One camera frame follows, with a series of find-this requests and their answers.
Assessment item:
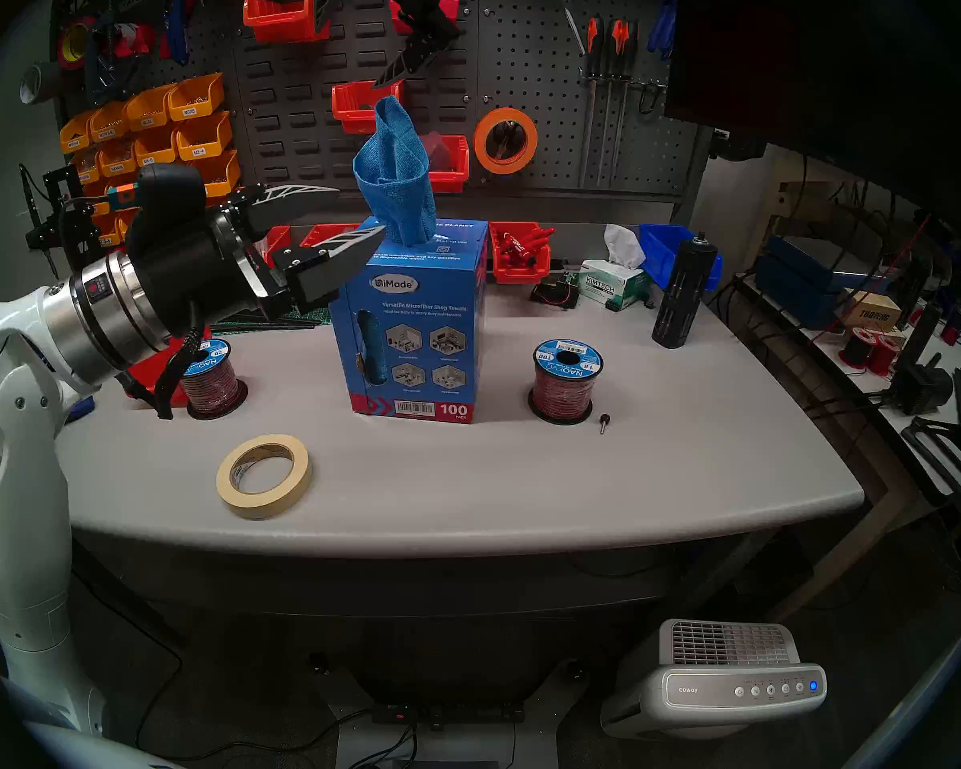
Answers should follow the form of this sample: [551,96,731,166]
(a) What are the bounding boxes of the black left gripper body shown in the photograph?
[128,207,299,337]

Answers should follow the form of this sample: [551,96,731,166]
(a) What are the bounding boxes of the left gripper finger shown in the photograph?
[240,184,341,233]
[276,225,388,313]

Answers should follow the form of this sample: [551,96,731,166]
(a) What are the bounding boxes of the blue microfiber towel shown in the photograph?
[352,96,438,248]

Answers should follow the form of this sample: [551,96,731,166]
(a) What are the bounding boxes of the blue shop towel box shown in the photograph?
[330,217,489,424]

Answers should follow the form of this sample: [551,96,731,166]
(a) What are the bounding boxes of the dark red plastic bin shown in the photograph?
[388,0,460,35]

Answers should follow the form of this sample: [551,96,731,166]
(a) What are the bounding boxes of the green cutting mat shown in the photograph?
[208,307,333,332]

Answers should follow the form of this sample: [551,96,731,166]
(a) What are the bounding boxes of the yellow bin labelled M3-4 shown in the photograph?
[175,112,233,162]

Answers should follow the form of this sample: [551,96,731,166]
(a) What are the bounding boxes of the orange tape roll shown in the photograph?
[473,107,539,175]

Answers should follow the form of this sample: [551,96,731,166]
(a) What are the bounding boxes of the dark grey pegboard panel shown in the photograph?
[56,0,714,207]

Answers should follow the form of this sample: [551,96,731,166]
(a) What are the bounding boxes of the yellow bin labelled M3X6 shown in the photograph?
[167,73,226,123]

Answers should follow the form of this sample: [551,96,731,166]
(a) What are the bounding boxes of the red bin with plastic bag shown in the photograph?
[426,135,470,194]

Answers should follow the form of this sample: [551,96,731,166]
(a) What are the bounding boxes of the blue hand tool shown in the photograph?
[167,0,191,65]

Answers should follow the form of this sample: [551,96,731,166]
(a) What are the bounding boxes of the black metal stand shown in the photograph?
[20,163,101,276]

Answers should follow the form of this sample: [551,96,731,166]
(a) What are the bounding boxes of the orange black screwdriver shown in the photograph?
[605,18,631,175]
[581,16,605,187]

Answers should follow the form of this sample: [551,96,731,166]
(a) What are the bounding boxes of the red bin with red tools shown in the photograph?
[489,221,555,285]

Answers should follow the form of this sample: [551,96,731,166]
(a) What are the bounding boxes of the black circuit board device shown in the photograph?
[531,275,584,308]

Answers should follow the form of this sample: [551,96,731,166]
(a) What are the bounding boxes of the beige masking tape roll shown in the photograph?
[216,434,313,521]

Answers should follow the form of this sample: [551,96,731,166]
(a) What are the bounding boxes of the red yellow tape roll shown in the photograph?
[56,16,95,73]

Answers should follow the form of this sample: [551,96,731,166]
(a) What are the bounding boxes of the Kimtech tissue box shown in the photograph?
[578,224,653,312]

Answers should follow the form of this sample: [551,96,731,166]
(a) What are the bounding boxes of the blue plastic bin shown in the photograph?
[639,224,724,292]

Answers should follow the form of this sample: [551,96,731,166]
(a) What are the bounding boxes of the black cylindrical bottle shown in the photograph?
[651,232,720,350]

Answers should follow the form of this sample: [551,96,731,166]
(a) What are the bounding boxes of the black monitor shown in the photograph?
[663,0,961,240]

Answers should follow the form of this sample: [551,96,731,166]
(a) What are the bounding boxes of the blue equipment case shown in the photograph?
[755,235,843,329]

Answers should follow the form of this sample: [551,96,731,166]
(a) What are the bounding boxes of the black power strip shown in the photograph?
[371,699,527,728]

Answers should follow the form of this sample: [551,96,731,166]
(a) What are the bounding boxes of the small cardboard box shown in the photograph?
[837,288,903,332]

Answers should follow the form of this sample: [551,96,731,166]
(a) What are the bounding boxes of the white air purifier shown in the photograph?
[601,619,828,740]

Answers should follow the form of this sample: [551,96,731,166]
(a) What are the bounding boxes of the black power adapter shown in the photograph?
[889,352,955,416]

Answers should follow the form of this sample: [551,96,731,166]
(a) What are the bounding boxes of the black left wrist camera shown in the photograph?
[124,163,209,252]

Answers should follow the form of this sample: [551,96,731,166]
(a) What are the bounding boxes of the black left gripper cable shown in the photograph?
[116,327,205,420]

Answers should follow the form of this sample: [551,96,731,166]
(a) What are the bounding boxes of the red wire spool labelled 20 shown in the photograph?
[178,339,249,421]

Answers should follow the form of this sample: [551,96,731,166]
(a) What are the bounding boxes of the blue handled pliers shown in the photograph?
[647,0,680,62]

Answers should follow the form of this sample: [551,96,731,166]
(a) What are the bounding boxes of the grey duct tape roll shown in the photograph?
[18,61,63,106]

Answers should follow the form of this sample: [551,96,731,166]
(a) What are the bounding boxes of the red wire spool labelled 18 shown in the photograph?
[527,339,605,425]

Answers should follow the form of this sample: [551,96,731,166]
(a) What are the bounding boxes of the small red wire spool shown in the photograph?
[839,327,878,369]
[867,335,904,377]

